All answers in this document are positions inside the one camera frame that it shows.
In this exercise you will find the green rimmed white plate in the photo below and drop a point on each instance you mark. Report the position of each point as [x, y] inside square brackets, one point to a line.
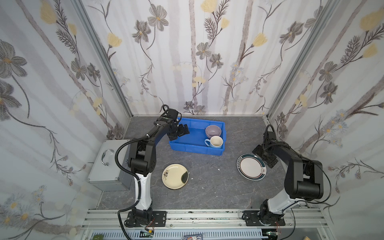
[251, 167]

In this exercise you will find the cream ceramic mug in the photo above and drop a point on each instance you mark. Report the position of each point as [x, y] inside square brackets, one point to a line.
[214, 142]

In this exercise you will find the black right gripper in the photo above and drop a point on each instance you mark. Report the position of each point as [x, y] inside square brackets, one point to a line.
[265, 155]

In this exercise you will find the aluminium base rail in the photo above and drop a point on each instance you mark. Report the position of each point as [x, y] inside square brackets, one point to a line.
[296, 224]

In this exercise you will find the grey metal case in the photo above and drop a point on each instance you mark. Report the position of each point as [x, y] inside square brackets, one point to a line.
[105, 175]

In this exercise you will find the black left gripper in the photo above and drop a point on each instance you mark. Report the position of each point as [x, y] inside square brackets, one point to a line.
[177, 130]

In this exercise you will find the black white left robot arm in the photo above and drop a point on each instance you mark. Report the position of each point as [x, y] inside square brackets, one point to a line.
[142, 159]

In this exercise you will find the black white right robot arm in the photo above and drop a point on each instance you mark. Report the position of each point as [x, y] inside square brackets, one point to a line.
[303, 181]

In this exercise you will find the blue plastic bin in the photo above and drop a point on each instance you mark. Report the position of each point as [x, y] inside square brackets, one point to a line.
[194, 142]

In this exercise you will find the lilac ceramic bowl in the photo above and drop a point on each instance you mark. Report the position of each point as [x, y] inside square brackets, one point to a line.
[212, 131]

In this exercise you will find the yellow floral plate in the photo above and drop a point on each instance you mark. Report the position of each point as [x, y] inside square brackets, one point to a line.
[175, 176]

